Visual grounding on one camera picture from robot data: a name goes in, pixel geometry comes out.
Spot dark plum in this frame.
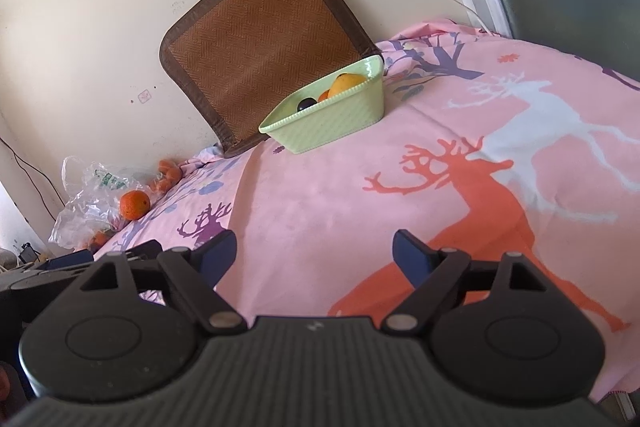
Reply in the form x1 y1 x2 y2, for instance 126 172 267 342
296 98 318 112

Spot large yellow citrus fruit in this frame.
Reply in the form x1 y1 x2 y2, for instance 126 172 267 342
328 72 368 98

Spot small orange tangerine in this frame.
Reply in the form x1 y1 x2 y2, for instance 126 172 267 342
318 90 329 103

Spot left human hand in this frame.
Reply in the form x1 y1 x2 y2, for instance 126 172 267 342
0 365 11 402

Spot large orange fruit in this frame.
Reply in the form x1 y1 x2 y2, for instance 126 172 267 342
119 190 151 221

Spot orange tangerines in bag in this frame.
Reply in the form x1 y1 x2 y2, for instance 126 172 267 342
150 159 182 196

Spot clear plastic bag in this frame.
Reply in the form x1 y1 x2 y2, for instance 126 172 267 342
49 156 151 251

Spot pink patterned bedsheet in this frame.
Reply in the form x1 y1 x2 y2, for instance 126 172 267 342
108 23 639 398

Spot brown woven seat cushion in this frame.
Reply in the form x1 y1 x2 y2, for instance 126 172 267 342
160 0 378 158

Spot black wall cable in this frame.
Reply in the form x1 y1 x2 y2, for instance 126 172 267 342
0 135 66 223

